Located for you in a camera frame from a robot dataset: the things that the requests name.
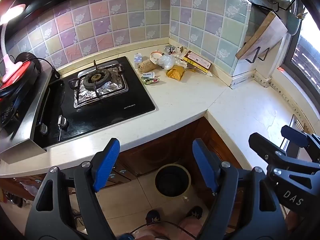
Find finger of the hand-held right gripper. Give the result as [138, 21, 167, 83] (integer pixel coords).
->
[280, 125, 320, 163]
[248, 132, 320, 188]

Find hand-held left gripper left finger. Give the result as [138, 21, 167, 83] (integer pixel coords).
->
[25, 138, 120, 240]

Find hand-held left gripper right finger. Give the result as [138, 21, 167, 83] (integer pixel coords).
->
[192, 138, 287, 240]

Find round cream trash bin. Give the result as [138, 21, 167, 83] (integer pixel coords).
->
[154, 164, 192, 197]

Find yellow plastic bag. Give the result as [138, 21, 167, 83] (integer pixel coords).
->
[166, 65, 197, 81]

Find yellow brown seasoning box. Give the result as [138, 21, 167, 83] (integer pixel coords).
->
[183, 50, 213, 77]

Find beige loofah sponge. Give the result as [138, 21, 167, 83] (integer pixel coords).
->
[137, 59, 157, 74]

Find clear plastic bag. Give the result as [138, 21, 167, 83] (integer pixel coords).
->
[157, 54, 175, 70]

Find stainless steel sink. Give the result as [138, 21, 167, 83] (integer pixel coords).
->
[281, 114, 307, 155]

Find wooden drawer unit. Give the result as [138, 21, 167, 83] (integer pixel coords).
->
[96, 155, 138, 188]

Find wooden cabinet door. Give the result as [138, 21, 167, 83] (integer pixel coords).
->
[200, 116, 244, 170]
[117, 119, 208, 178]

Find dark blue sneaker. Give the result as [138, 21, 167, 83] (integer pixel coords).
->
[145, 210, 160, 224]
[186, 206, 203, 219]

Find person's pink trousers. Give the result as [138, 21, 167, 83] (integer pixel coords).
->
[147, 216, 203, 240]

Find aluminium foil sheet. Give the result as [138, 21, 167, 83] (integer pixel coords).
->
[73, 64, 129, 108]

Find black glass gas stove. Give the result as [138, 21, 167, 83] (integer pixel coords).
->
[34, 56, 156, 148]

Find stainless steel stove guard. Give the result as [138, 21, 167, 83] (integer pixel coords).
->
[0, 69, 54, 164]

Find window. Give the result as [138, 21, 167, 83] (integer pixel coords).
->
[282, 5, 320, 93]

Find wooden cutting board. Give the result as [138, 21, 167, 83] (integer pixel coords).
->
[235, 11, 288, 60]

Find teal hanging object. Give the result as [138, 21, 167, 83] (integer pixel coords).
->
[286, 11, 302, 35]

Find crumpled white paper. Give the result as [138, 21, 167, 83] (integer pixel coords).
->
[174, 45, 188, 68]

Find white paper bowl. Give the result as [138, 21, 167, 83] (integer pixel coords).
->
[150, 51, 164, 65]

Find red black induction cooker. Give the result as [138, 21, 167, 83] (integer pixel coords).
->
[0, 52, 42, 128]

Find pink desk lamp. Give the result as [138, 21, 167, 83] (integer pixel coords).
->
[0, 4, 27, 84]

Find black wire board holder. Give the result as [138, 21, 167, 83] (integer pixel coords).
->
[244, 46, 270, 64]

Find black burner ring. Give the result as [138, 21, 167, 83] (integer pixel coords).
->
[83, 69, 110, 90]

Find black power cable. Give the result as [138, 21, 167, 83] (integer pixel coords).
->
[30, 57, 61, 78]

